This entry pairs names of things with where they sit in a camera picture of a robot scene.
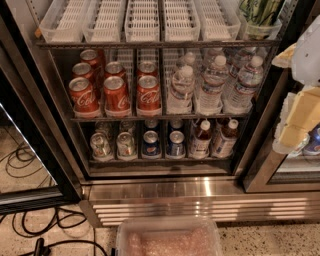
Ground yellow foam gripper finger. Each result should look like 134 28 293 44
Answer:
272 44 296 68
279 86 320 148

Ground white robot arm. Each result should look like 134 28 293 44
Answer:
272 15 320 154

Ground blue can behind door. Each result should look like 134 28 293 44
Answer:
303 124 320 156

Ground right fridge door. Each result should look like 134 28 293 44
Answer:
243 67 320 193

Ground right blue pepsi can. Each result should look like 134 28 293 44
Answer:
167 131 185 159

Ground blue pepsi can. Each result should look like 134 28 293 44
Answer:
142 130 161 158
167 131 185 159

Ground second row right cola can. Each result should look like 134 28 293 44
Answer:
137 61 158 77

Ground second row cola can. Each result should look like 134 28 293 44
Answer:
104 61 127 80
137 61 158 77
72 62 95 84

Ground front right cola can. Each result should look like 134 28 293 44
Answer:
136 75 161 116

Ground left blue pepsi can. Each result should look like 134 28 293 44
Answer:
142 130 161 158

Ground second row middle cola can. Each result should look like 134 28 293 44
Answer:
104 61 127 80

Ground front middle cola can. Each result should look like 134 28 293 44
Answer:
104 76 130 117

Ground right silver green can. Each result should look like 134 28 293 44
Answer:
116 132 137 160

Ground silver green can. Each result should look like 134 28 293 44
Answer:
90 132 113 162
116 132 137 160

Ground back left cola can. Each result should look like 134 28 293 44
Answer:
80 49 104 68

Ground left silver green can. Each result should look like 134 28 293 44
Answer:
90 132 113 162

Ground front left cola can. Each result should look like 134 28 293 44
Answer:
69 77 101 119

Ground second row left cola can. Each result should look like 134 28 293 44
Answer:
72 62 95 84

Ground steel fridge base grille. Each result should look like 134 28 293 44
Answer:
79 177 320 227

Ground open glass fridge door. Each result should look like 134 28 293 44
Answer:
0 71 80 215

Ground front right water bottle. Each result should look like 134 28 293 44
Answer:
223 56 264 114

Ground water bottle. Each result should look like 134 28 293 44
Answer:
167 66 195 114
223 56 264 114
176 52 196 69
196 55 228 115

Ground right tea bottle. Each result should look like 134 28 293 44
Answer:
212 119 239 158

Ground tea bottle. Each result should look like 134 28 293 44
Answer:
212 119 239 158
189 119 212 159

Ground front middle water bottle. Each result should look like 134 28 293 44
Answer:
196 55 228 115

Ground back left water bottle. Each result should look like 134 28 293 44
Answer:
176 52 196 69

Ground left tea bottle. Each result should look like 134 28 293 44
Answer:
189 119 212 159

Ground front left water bottle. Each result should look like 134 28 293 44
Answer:
167 66 195 114

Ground clear tray middle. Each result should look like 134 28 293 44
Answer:
124 0 160 42

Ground clear plastic bin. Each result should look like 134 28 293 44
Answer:
116 216 223 256

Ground clear tray far left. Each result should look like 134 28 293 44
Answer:
39 0 90 43

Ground black floor cables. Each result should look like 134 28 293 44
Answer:
0 141 109 256

